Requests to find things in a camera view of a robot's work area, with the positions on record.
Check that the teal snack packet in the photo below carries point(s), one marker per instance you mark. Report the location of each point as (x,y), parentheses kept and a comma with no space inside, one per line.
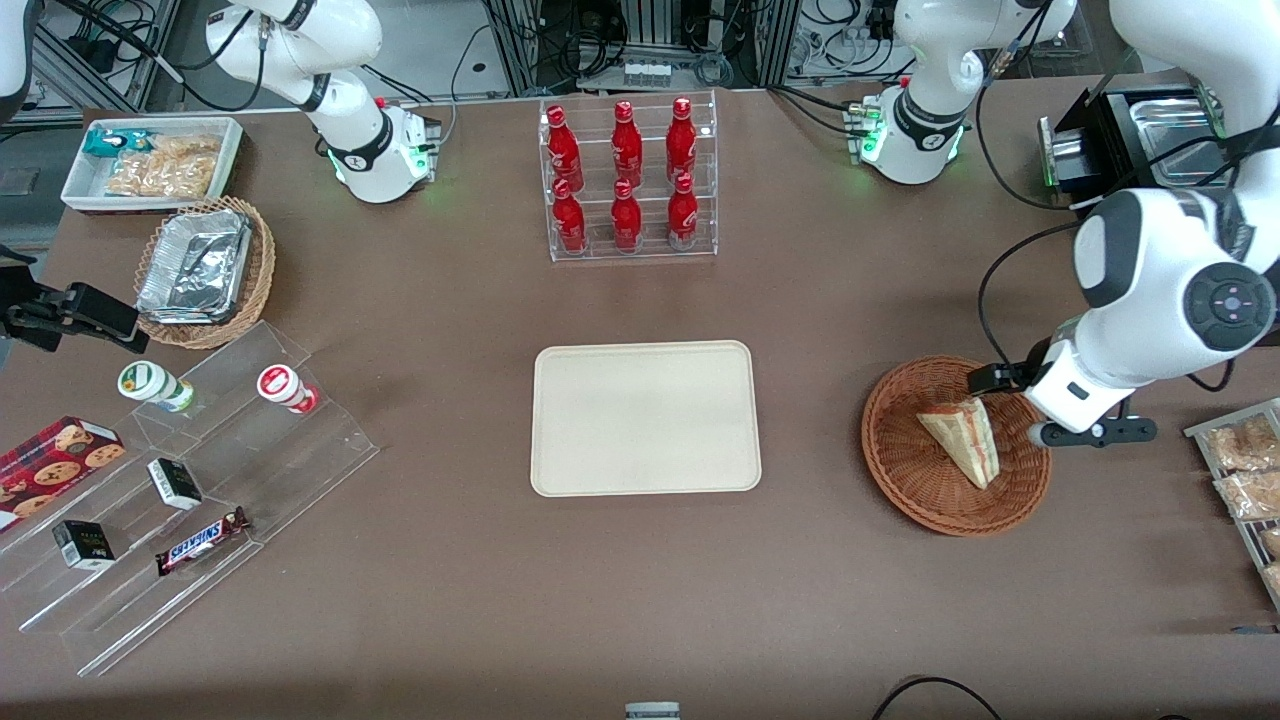
(110,142)

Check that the clear acrylic bottle rack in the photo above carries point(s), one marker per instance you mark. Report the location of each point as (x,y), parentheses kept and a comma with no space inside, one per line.
(600,255)

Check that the red lidded yogurt cup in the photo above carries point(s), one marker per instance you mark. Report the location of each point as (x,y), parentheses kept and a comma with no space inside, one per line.
(282,386)

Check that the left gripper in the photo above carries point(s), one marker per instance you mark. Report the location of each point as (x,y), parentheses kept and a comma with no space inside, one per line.
(1029,372)

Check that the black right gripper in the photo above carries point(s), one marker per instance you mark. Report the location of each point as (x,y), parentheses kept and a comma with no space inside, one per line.
(30,318)

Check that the clear acrylic stepped shelf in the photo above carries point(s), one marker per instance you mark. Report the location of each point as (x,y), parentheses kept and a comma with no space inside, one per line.
(300,460)

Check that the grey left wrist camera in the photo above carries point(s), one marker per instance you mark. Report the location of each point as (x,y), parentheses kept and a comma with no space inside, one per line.
(1100,432)

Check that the clear bag of cookies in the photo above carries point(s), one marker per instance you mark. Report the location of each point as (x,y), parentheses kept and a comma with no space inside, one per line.
(1272,578)
(1270,540)
(1250,495)
(1240,445)

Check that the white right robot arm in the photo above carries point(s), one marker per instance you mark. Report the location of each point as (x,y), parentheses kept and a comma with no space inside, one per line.
(350,120)

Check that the stacked aluminium foil trays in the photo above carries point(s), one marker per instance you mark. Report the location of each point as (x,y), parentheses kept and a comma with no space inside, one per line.
(195,265)

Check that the round brown wicker basket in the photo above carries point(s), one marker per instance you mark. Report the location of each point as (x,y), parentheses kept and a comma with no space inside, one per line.
(900,470)

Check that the aluminium frame equipment rack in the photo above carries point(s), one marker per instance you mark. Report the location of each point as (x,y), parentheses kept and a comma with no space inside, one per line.
(640,30)

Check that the silver metal food pan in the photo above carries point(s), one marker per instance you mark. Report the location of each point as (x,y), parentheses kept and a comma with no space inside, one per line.
(1170,140)

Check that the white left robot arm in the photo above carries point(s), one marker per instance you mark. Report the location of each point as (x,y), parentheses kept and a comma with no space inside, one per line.
(1150,250)

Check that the small grey white device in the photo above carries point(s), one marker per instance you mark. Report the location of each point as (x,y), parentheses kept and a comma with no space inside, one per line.
(652,711)

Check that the oval light wicker basket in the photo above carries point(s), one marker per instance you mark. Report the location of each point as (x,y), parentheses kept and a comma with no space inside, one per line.
(258,270)

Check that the red chocolate chip cookie box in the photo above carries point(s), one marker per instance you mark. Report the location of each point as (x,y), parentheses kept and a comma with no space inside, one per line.
(55,462)

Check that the small black carton box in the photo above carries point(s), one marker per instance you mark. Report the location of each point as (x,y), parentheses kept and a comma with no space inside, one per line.
(175,483)
(83,545)

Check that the red cola bottle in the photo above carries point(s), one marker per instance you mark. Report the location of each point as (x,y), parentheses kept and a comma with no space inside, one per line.
(681,140)
(682,216)
(569,222)
(626,220)
(564,150)
(627,145)

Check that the Snickers chocolate bar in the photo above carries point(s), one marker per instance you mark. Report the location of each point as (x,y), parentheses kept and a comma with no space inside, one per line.
(200,541)

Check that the clear bags of crackers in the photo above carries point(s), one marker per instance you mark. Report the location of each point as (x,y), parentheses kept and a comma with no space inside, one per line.
(165,165)

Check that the black food warmer cabinet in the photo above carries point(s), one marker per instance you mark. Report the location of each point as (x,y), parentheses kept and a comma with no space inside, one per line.
(1105,140)

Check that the grey snack display tray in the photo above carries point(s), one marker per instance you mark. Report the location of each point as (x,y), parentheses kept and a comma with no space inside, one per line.
(1245,540)

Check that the cream rectangular serving tray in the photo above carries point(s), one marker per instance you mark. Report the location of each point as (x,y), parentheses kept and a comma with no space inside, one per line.
(645,420)

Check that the white rectangular snack bin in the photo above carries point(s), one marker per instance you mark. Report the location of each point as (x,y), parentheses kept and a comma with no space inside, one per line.
(85,190)

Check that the green lidded yogurt cup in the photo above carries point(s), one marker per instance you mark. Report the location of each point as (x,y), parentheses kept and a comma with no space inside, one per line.
(150,382)

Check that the triangular sandwich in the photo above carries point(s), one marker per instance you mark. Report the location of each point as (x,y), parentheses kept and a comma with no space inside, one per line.
(965,438)

